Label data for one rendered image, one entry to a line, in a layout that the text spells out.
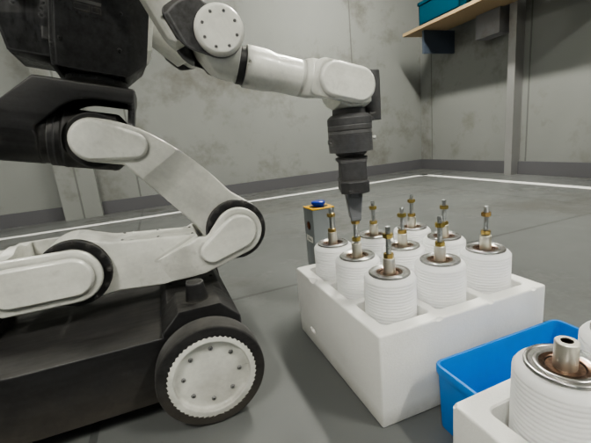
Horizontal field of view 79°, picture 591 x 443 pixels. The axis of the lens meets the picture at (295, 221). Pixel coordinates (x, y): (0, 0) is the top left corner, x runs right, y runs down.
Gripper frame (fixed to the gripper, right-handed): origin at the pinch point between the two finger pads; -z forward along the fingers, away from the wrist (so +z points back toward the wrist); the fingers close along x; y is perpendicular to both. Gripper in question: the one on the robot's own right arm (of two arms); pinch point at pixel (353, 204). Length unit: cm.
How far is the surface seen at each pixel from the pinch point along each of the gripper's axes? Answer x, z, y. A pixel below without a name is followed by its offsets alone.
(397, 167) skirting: -377, -30, 93
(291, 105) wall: -325, 50, -27
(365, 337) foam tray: 16.7, -21.0, -1.1
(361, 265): 4.6, -12.0, 0.2
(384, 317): 15.0, -18.2, 2.8
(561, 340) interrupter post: 39.5, -8.6, 16.6
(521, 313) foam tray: 8.0, -22.9, 30.4
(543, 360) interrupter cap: 39.1, -11.3, 15.2
